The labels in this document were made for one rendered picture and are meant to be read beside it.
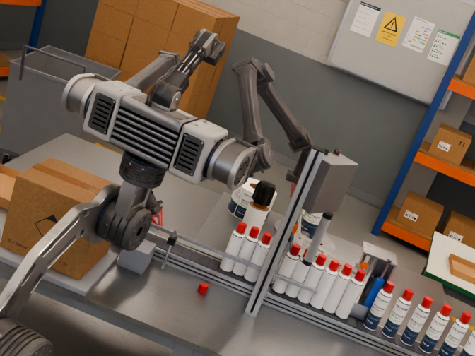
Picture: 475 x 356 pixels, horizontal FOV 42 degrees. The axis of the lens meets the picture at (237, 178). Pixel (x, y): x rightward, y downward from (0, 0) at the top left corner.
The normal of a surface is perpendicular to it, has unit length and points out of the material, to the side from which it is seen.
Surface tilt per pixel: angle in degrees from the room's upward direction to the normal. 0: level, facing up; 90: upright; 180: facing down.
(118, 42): 90
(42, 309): 0
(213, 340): 0
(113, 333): 0
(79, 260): 90
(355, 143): 90
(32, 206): 90
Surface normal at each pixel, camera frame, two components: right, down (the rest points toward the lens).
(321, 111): -0.35, 0.21
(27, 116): -0.07, 0.39
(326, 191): 0.66, 0.46
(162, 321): 0.33, -0.88
